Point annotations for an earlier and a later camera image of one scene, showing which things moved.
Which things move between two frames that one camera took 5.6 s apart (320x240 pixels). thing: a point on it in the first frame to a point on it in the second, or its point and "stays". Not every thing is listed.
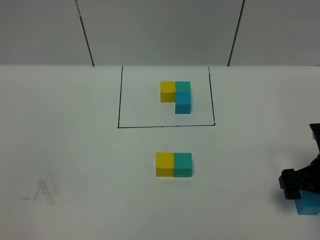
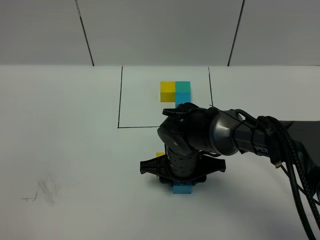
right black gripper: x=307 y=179 to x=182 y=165
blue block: x=308 y=204 to x=185 y=188
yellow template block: x=167 y=91 stays
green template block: x=181 y=86 stays
